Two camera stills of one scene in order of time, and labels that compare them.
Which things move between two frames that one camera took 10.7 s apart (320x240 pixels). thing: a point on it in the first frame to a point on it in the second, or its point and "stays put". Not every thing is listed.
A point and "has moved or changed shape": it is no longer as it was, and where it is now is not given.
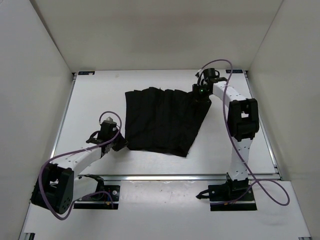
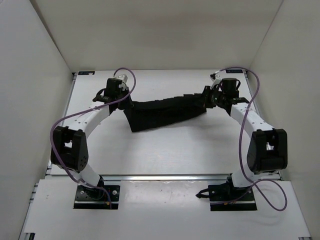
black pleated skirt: x=163 y=120 has moved or changed shape
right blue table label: x=234 y=71 stays put
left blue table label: x=86 y=72 stays put
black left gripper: x=123 y=143 to x=128 y=104
